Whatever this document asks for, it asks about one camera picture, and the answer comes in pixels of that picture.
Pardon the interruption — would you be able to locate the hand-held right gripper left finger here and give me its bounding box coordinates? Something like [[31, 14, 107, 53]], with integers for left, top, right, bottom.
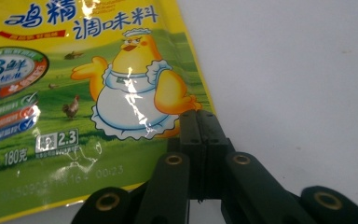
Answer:
[[167, 109, 205, 201]]

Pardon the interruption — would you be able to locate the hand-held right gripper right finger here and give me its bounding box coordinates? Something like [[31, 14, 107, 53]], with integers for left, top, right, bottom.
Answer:
[[198, 109, 236, 201]]

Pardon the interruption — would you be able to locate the yellow green seasoning pouch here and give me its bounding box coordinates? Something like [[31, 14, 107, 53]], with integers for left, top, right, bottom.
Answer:
[[0, 0, 216, 224]]

